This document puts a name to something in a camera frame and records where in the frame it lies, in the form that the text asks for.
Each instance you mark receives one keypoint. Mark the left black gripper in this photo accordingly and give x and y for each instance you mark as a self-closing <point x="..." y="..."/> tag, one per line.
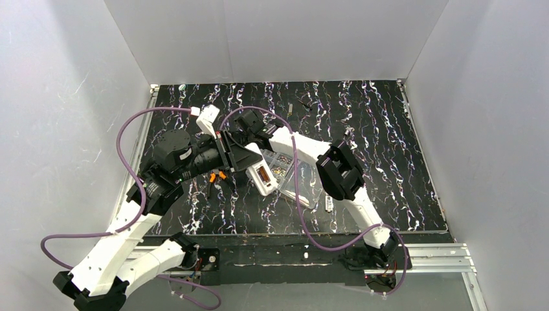
<point x="226" y="151"/>

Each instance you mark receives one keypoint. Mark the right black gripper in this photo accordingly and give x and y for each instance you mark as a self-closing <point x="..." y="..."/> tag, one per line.
<point x="256" y="133"/>

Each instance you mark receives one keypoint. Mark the white remote control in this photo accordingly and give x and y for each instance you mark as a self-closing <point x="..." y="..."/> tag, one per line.
<point x="260" y="173"/>

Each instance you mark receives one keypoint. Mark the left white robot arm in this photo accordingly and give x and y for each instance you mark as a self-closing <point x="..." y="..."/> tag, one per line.
<point x="176" y="251"/>

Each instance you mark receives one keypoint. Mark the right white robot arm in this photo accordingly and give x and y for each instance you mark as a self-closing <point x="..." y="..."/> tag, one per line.
<point x="340" y="173"/>

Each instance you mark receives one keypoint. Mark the clear plastic screw box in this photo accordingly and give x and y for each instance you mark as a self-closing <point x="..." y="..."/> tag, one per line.
<point x="304" y="185"/>

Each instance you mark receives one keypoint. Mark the black hex key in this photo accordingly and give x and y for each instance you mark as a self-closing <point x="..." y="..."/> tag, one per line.
<point x="305" y="105"/>

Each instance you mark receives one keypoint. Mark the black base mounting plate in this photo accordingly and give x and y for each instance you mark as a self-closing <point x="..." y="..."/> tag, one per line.
<point x="278" y="259"/>

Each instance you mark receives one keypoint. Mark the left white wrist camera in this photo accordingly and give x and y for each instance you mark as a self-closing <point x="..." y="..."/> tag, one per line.
<point x="205" y="118"/>

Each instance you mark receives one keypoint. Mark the aluminium frame rail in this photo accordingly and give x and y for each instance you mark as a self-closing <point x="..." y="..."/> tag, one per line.
<point x="128" y="171"/>

